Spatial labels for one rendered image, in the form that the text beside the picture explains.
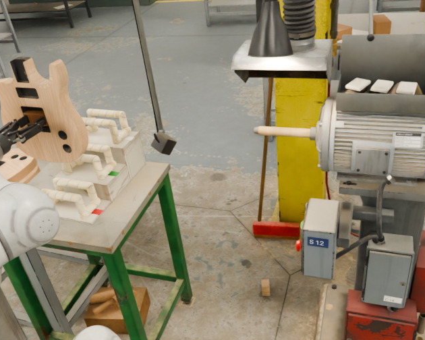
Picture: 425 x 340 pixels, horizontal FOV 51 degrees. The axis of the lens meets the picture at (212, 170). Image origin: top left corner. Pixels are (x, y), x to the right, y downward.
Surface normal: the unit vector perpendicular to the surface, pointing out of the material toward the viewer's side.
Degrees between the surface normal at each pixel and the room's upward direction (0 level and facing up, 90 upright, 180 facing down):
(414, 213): 90
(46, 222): 80
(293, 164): 90
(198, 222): 0
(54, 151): 90
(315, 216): 0
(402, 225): 90
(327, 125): 48
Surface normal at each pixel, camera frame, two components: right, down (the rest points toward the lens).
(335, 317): -0.48, -0.79
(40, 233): 0.80, 0.06
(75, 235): -0.11, -0.83
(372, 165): -0.30, 0.55
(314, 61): -0.27, -0.31
